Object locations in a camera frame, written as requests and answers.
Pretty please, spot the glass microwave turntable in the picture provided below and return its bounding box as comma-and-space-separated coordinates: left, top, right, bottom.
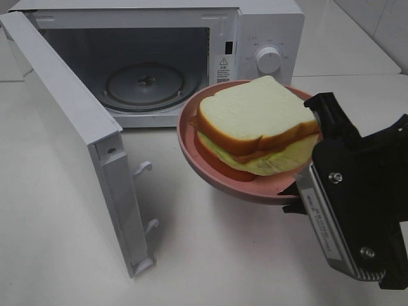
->
101, 62, 202, 113

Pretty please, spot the sandwich with lettuce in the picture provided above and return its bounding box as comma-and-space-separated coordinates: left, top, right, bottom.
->
190, 76, 321, 181

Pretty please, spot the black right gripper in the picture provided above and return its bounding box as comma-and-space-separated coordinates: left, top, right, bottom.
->
277, 92, 407, 223

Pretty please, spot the upper white microwave knob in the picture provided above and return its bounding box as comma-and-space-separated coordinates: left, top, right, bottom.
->
255, 46, 282, 74

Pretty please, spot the white microwave oven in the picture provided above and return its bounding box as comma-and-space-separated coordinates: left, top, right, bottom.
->
1, 1, 305, 128

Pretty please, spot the warning label sticker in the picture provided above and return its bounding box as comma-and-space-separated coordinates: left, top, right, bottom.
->
214, 54, 235, 84

